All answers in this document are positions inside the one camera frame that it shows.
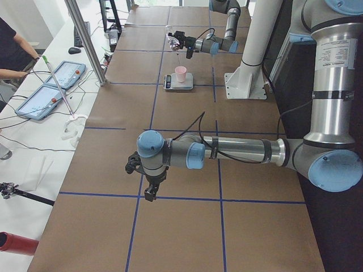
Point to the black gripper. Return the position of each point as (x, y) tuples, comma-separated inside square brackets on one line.
[(155, 178), (190, 43)]

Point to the pink plastic cup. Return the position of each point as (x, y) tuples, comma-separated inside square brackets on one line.
[(181, 72)]

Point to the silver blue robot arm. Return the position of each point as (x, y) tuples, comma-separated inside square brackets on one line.
[(208, 41), (325, 155)]

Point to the silver digital kitchen scale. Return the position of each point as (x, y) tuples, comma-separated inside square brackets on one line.
[(170, 82)]

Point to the black keyboard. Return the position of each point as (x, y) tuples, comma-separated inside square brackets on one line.
[(77, 38)]

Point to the black computer mouse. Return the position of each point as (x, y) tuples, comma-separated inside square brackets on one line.
[(74, 50)]

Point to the thin metal reaching stick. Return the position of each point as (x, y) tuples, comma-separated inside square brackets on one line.
[(72, 115)]

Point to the near blue teach pendant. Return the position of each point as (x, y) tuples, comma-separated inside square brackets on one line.
[(40, 103)]

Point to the black tripod leg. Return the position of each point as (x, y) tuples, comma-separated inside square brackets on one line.
[(9, 189)]

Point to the red cylinder bottle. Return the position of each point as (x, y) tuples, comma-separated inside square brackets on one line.
[(12, 243)]

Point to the person in black shirt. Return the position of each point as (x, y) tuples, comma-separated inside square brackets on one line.
[(18, 56)]

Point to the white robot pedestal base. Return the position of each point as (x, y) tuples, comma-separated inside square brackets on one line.
[(247, 81)]

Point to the aluminium frame post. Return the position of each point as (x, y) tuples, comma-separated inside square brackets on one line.
[(77, 19)]

